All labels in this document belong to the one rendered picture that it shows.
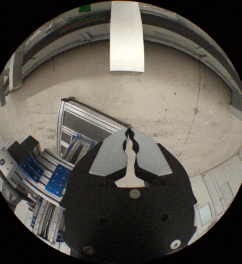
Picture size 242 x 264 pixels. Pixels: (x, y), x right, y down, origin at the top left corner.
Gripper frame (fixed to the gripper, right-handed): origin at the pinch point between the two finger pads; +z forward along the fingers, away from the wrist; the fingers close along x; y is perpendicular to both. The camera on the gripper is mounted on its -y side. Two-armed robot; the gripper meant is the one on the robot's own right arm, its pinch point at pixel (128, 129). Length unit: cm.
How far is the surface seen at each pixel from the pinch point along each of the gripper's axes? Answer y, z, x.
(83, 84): -13, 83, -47
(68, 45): -61, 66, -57
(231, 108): -24, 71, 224
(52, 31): -35.9, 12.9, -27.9
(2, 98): -14, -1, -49
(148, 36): -62, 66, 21
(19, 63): -17.4, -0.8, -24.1
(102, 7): -37.2, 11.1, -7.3
